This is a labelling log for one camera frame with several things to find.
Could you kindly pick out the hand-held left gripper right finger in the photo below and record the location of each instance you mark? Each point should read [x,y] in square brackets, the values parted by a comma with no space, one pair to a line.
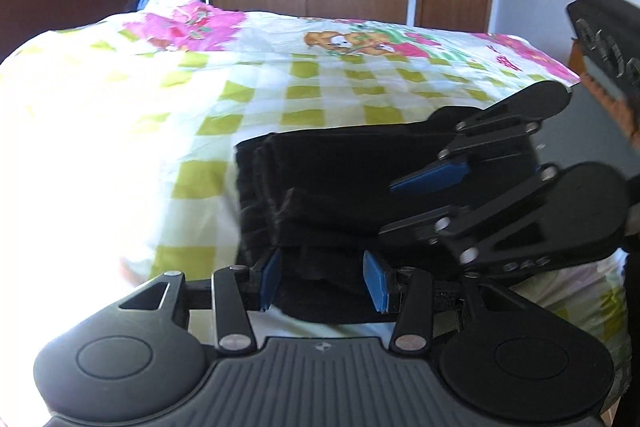
[374,279]

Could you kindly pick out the person's dark clothing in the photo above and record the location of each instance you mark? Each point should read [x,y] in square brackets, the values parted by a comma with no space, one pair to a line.
[630,357]

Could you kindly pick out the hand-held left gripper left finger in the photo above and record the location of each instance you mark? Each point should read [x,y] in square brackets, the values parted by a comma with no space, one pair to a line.
[270,279]

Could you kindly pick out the black pants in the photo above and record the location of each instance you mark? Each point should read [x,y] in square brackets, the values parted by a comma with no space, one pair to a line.
[325,167]

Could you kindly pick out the printed checkered blanket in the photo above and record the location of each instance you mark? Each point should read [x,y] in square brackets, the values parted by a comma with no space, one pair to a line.
[150,107]

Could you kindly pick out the orange knitted band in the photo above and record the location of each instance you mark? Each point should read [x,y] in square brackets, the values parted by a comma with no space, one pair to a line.
[626,119]

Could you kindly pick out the pink printed pillow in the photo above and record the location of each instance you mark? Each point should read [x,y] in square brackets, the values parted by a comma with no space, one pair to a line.
[190,24]

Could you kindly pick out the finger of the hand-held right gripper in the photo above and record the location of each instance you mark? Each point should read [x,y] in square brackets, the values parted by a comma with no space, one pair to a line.
[430,177]
[415,227]

